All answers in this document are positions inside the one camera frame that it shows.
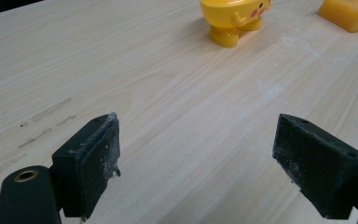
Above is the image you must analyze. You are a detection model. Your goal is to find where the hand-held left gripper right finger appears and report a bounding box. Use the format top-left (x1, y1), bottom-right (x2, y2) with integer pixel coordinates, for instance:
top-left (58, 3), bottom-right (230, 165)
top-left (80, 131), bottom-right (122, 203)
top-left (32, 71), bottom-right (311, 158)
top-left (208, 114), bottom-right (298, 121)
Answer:
top-left (272, 113), bottom-right (358, 220)

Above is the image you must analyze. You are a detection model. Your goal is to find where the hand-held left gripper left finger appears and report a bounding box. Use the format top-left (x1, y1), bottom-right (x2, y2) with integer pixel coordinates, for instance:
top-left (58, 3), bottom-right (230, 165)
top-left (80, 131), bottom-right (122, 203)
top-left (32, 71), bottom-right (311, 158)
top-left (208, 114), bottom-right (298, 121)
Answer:
top-left (51, 111), bottom-right (122, 219)

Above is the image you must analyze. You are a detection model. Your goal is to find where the yellow plastic block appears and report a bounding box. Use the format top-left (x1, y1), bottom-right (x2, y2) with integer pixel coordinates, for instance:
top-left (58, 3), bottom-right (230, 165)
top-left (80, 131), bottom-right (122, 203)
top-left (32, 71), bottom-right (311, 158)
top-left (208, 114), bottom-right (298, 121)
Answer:
top-left (318, 0), bottom-right (358, 34)

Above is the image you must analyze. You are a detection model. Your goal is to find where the yellow toy figure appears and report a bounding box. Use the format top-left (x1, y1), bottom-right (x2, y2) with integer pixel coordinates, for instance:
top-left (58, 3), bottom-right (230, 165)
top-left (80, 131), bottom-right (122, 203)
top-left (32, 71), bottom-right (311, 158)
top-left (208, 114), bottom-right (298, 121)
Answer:
top-left (200, 0), bottom-right (275, 49)

